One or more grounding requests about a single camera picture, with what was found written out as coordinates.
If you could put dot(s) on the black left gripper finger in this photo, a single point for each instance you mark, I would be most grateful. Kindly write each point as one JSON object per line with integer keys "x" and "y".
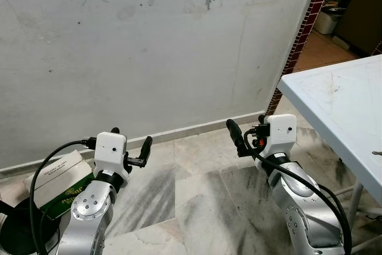
{"x": 114, "y": 131}
{"x": 145, "y": 149}

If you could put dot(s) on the white bucket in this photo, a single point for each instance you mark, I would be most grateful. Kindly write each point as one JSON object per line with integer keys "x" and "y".
{"x": 327, "y": 21}

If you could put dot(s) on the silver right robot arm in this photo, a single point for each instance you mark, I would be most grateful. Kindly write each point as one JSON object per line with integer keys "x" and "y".
{"x": 304, "y": 207}

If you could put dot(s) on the dark brown door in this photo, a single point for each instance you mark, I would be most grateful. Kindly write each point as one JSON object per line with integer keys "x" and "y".
{"x": 364, "y": 10}

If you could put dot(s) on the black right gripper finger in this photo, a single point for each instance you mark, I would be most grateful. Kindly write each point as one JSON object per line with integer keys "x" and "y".
{"x": 235, "y": 133}
{"x": 263, "y": 119}

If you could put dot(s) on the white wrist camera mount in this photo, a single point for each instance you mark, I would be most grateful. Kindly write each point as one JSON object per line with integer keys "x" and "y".
{"x": 280, "y": 132}
{"x": 110, "y": 147}

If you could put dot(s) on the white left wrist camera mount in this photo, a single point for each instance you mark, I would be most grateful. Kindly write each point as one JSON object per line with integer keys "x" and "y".
{"x": 110, "y": 147}

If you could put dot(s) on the white plastic table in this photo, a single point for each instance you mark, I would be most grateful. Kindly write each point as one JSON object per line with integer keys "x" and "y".
{"x": 340, "y": 100}

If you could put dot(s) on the black round bin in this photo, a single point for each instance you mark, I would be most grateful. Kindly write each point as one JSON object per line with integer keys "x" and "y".
{"x": 15, "y": 231}

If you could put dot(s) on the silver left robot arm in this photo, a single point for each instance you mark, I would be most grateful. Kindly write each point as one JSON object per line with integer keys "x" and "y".
{"x": 86, "y": 213}

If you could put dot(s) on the white green cardboard box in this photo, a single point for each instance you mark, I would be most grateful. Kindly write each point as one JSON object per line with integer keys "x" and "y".
{"x": 59, "y": 174}

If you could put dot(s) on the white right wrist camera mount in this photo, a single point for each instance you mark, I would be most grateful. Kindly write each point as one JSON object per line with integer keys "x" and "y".
{"x": 280, "y": 132}

